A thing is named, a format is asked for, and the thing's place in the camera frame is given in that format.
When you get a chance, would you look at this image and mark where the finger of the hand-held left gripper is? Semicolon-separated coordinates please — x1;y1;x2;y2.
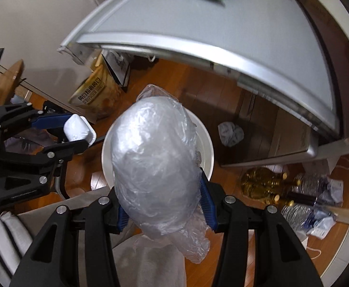
0;139;92;186
0;102;73;132

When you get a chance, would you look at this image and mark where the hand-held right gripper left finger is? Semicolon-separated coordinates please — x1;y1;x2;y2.
9;188;129;287

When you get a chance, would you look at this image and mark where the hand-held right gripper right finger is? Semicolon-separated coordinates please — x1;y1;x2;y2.
199;167;324;287

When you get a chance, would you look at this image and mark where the white plastic tray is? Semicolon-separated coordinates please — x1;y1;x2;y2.
64;114;97;145

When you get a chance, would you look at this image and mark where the white bowl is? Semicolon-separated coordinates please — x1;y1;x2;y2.
101;112;215;192

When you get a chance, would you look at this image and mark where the clear plastic bag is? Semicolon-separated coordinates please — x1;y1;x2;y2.
110;84;211;264

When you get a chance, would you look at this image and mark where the white striped cushion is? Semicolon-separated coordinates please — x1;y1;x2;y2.
0;212;33;287

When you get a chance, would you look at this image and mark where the large yellow printed sack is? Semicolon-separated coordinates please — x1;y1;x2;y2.
68;64;123;123

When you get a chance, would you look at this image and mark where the yellow oil bottle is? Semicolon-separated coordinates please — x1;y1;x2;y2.
242;168;287;186
246;182;281;202

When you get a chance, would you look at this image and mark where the grey crumpled plastic bag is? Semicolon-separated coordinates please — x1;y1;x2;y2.
218;121;244;148

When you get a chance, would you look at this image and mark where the black white printed bag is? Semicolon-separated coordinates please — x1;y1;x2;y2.
103;51;131;92

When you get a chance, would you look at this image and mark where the clear water bottle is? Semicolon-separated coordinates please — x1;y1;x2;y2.
292;173;330;196
282;204;333;231

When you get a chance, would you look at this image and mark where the dark glass bottle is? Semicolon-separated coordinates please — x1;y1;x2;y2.
285;191;318;207

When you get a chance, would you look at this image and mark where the cardboard box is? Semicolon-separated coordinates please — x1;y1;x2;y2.
237;93;312;159

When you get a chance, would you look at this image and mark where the white crumpled paper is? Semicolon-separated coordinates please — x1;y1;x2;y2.
327;176;344;204

